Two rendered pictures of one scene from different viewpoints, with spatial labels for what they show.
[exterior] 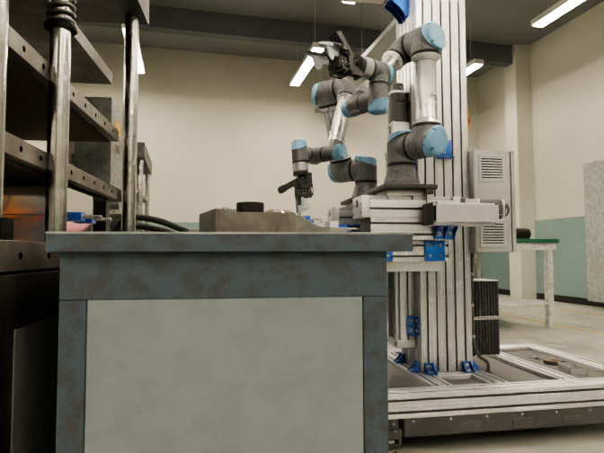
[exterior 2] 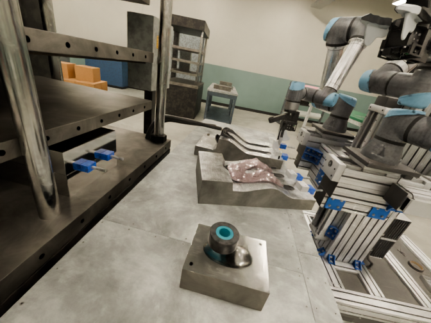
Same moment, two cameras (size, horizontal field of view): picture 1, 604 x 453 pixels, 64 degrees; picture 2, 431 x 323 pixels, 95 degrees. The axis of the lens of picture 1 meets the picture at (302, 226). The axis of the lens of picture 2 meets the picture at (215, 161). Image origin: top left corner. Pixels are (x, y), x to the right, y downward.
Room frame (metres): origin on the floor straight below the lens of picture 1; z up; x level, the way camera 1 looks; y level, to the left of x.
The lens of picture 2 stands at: (1.00, 0.13, 1.29)
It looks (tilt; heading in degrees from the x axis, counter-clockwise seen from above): 26 degrees down; 11
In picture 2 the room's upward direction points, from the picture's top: 11 degrees clockwise
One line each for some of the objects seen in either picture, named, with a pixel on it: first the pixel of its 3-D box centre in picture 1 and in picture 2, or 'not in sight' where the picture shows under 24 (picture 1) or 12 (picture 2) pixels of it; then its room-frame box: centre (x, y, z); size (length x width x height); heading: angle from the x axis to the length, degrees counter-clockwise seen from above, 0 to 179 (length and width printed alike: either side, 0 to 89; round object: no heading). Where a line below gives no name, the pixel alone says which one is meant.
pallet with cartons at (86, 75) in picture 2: not in sight; (74, 81); (4.88, 4.58, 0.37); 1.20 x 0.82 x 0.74; 112
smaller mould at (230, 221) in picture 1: (258, 226); (226, 262); (1.37, 0.12, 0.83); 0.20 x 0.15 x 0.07; 97
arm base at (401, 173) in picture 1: (401, 175); (384, 148); (2.04, -0.42, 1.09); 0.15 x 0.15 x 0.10
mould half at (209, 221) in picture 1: (272, 227); (252, 179); (1.82, 0.11, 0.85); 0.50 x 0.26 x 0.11; 114
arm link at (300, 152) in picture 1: (299, 152); (295, 91); (2.26, 0.01, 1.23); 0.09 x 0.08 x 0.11; 146
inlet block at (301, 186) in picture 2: (341, 228); (310, 189); (1.89, -0.16, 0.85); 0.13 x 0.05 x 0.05; 114
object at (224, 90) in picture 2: not in sight; (220, 100); (6.46, 1.41, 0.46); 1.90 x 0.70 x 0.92; 14
